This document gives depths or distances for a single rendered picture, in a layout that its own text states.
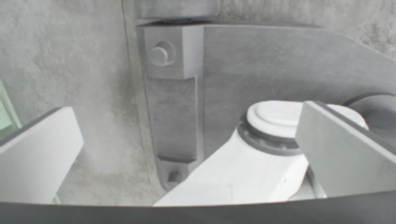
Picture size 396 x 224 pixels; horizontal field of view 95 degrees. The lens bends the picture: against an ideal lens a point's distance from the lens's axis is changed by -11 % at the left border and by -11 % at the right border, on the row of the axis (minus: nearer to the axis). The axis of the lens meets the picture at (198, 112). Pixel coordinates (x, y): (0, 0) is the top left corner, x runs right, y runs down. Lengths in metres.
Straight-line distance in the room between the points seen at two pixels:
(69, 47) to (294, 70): 0.73
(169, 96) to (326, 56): 0.35
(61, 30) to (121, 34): 0.24
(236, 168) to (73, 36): 0.69
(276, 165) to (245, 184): 0.06
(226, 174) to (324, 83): 0.31
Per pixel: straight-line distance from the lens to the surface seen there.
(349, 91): 0.54
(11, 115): 1.26
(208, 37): 0.45
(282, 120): 0.35
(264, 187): 0.29
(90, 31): 0.78
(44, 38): 0.92
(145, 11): 0.46
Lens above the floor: 0.61
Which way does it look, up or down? 60 degrees down
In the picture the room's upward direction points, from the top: 160 degrees counter-clockwise
